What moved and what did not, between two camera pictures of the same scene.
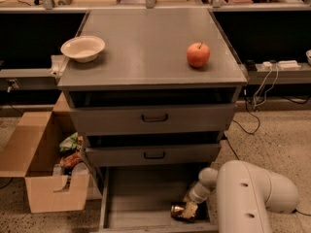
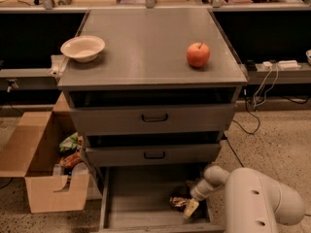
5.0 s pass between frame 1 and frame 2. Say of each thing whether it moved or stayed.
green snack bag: stayed
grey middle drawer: stayed
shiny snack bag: moved
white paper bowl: stayed
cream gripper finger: moved
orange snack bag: stayed
